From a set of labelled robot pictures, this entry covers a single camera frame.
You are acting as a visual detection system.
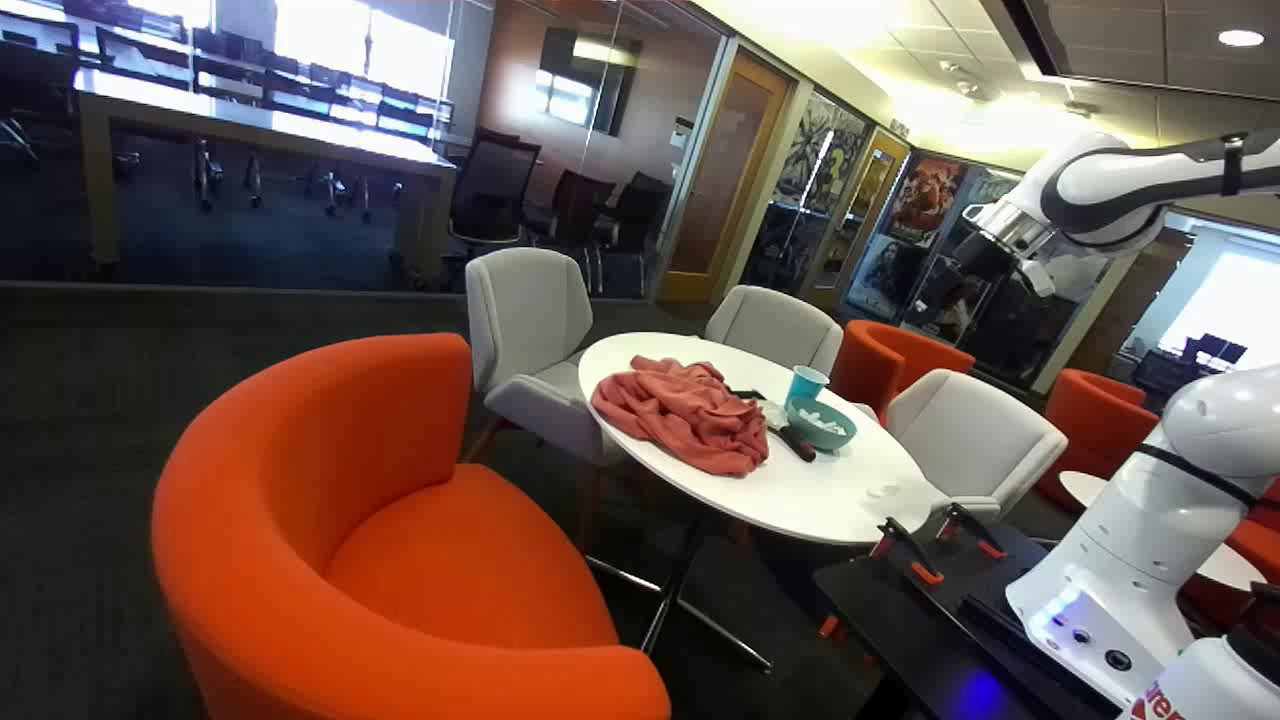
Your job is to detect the wooden framed glass door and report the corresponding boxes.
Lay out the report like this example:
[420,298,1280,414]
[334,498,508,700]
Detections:
[826,123,915,316]

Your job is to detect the long wooden table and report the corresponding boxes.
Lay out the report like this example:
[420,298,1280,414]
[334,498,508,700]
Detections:
[71,60,461,275]

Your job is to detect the chrome table base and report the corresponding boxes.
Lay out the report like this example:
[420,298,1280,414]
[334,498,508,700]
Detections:
[580,513,775,676]

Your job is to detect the orange handled black clamp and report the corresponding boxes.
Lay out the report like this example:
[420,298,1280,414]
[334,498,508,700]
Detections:
[927,498,1013,569]
[869,514,952,591]

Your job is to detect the red crumpled cloth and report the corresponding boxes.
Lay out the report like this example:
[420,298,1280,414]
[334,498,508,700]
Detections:
[588,352,775,479]

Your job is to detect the white upholstered chair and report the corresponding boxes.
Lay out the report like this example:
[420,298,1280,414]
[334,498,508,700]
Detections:
[879,366,1073,518]
[699,280,848,378]
[461,244,608,463]

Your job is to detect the black office chair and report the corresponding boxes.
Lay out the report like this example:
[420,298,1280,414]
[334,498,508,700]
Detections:
[446,129,543,259]
[549,169,620,270]

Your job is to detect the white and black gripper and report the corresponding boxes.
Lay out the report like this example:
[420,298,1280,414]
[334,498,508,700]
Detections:
[977,197,1073,305]

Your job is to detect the white bottle with red print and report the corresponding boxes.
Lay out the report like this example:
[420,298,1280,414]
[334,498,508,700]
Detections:
[1119,622,1280,720]

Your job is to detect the teal bowl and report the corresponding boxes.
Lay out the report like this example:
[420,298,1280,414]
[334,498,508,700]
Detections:
[784,399,860,461]

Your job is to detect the black robot mounting board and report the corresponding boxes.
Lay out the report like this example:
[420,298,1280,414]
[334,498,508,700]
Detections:
[811,514,1129,720]

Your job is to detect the teal plastic cup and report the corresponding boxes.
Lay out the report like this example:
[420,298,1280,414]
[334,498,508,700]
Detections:
[779,362,832,414]

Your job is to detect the dark wall screen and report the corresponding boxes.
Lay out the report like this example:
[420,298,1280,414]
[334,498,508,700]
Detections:
[534,27,642,139]

